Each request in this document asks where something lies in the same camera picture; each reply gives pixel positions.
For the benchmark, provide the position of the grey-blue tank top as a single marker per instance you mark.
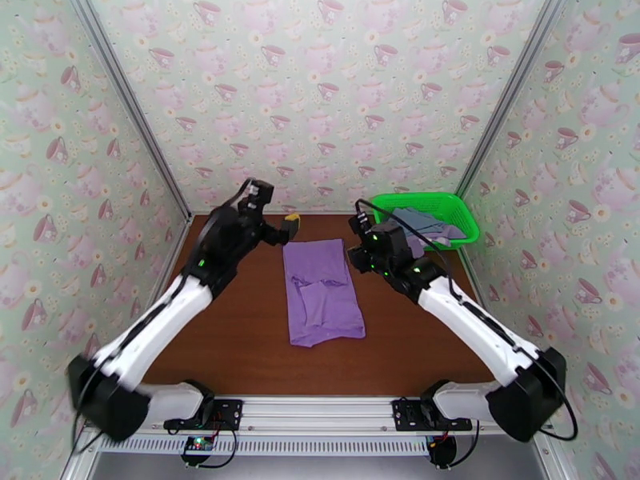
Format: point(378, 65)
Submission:
point(417, 218)

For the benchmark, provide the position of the purple T-shirt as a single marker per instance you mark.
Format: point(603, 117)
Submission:
point(322, 293)

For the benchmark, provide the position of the lilac garment with white print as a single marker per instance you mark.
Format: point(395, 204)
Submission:
point(447, 238)

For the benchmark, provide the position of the green plastic laundry basket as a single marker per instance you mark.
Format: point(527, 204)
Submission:
point(455, 208)

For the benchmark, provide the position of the black round controller housing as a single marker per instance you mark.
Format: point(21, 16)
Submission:
point(442, 451)

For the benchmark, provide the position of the controller board with green light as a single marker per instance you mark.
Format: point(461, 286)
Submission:
point(199, 445)

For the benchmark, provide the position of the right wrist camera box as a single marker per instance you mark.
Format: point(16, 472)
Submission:
point(361, 226)

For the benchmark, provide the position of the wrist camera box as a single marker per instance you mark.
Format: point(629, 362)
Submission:
point(257, 196)
point(361, 226)

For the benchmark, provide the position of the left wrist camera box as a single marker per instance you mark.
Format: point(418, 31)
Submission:
point(257, 196)

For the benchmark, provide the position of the aluminium side rail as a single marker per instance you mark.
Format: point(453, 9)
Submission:
point(172, 258)
point(475, 283)

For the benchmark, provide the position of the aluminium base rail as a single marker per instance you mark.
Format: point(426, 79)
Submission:
point(320, 411)

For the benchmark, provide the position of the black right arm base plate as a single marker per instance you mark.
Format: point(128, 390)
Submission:
point(407, 416)

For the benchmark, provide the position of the aluminium corner post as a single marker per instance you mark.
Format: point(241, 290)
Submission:
point(130, 103)
point(510, 93)

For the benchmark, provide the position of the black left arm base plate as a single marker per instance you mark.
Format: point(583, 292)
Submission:
point(227, 413)

